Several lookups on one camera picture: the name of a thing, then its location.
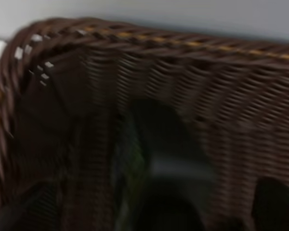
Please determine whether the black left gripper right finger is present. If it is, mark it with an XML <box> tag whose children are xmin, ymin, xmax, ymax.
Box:
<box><xmin>251</xmin><ymin>177</ymin><xmax>289</xmax><ymax>231</ymax></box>

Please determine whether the dark brown wicker basket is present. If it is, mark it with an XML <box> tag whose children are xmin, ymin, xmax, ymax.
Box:
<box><xmin>0</xmin><ymin>18</ymin><xmax>289</xmax><ymax>231</ymax></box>

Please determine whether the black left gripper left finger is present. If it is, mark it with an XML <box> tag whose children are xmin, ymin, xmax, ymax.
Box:
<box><xmin>0</xmin><ymin>185</ymin><xmax>49</xmax><ymax>231</ymax></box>

